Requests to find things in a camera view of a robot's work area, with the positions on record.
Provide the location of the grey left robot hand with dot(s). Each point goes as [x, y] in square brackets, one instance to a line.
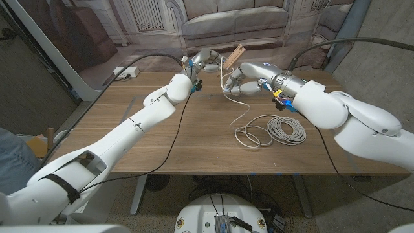
[203, 56]

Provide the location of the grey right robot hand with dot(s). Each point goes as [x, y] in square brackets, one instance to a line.
[265, 72]

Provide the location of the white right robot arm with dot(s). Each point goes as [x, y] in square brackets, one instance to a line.
[355, 119]

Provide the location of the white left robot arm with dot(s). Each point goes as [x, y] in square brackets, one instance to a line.
[129, 129]

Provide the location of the printed sofa backdrop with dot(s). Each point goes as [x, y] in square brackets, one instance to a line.
[226, 26]

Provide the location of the white power strip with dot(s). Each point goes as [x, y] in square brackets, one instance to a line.
[126, 72]

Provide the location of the grey rolled backdrop tube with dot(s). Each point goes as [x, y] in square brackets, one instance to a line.
[349, 19]

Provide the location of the grey table leg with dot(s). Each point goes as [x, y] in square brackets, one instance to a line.
[302, 197]

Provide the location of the white table leg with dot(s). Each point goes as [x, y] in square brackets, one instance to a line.
[138, 194]

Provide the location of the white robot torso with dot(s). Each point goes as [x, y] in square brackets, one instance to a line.
[200, 213]

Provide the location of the silver finned electronics box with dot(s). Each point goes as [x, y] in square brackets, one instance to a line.
[222, 224]

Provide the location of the brown wooden stick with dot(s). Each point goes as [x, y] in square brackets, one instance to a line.
[50, 137]

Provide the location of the brown cardboard piece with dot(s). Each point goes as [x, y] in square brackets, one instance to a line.
[37, 147]

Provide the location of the person in blue jeans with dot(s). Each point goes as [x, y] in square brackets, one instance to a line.
[16, 161]

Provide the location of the white robot head edge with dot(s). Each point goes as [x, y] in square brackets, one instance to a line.
[64, 229]

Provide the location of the white slanted frame post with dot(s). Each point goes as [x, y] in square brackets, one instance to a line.
[48, 48]

